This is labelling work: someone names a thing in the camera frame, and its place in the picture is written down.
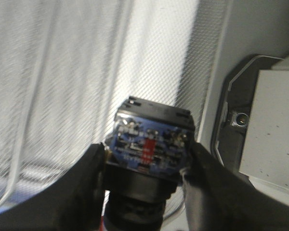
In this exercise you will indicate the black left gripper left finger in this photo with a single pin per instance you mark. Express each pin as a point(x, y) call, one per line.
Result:
point(73, 203)

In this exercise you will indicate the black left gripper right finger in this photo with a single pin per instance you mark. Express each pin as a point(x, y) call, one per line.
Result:
point(218, 200)

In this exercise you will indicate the red emergency stop button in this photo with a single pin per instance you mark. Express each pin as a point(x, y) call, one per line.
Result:
point(148, 147)

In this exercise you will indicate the silver mesh tray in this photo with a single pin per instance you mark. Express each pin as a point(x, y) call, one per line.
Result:
point(67, 65)

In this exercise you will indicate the grey front camera unit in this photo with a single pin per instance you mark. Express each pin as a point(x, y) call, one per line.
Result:
point(251, 131)

